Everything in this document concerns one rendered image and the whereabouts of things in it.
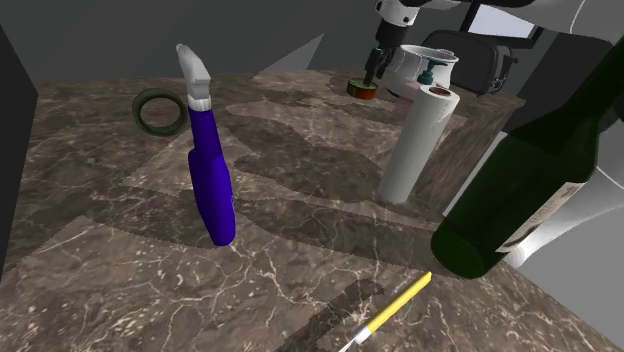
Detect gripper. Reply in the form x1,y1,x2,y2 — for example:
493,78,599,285
363,20,407,83

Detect white pot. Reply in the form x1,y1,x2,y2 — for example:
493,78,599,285
384,44,460,99

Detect green and red can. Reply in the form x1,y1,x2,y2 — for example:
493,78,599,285
346,77,380,102

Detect pink soap dispenser teal pump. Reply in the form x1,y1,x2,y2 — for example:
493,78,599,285
399,59,448,102

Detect white paper towel roll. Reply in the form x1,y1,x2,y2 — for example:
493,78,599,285
377,83,461,205

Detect black bag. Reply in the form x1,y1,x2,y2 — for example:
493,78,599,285
420,29,518,97

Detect window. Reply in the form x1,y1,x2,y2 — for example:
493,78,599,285
459,0,545,50

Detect dark green wine bottle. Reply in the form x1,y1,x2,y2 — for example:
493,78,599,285
429,35,624,281

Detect blue spray bottle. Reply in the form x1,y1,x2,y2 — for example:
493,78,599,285
175,42,238,248

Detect dark green ring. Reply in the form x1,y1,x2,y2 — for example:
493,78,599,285
131,87,191,138

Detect yellow handled tool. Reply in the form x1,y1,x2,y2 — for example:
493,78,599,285
338,270,434,352

